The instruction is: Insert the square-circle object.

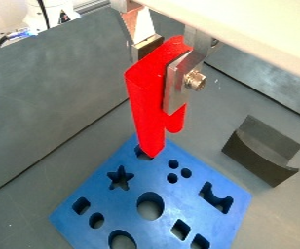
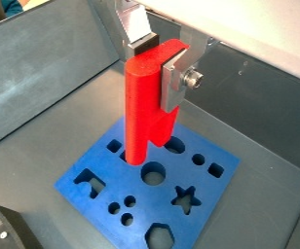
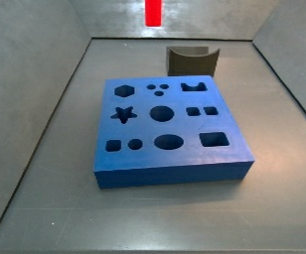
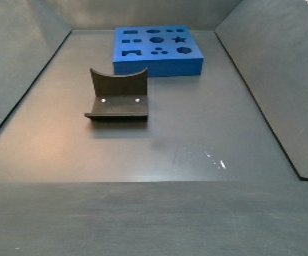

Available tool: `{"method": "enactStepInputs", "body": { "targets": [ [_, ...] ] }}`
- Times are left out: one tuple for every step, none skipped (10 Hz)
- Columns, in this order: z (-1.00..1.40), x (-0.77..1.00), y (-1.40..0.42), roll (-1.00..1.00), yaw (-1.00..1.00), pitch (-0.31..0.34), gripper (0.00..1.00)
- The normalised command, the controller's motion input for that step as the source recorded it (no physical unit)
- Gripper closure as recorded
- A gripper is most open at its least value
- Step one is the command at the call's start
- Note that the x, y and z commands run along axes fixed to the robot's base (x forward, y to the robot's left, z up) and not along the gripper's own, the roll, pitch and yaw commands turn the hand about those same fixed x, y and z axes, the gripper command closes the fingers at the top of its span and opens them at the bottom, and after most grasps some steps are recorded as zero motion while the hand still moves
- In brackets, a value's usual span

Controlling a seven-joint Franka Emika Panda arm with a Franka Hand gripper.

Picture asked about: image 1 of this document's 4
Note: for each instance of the blue shape-sorter block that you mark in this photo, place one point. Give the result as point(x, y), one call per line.
point(166, 203)

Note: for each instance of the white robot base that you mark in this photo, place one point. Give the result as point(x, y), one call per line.
point(48, 13)

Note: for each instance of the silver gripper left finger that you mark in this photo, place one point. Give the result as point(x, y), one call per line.
point(143, 40)

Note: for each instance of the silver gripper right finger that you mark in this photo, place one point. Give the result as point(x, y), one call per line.
point(183, 76)

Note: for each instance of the dark grey curved holder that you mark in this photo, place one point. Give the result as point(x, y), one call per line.
point(262, 150)

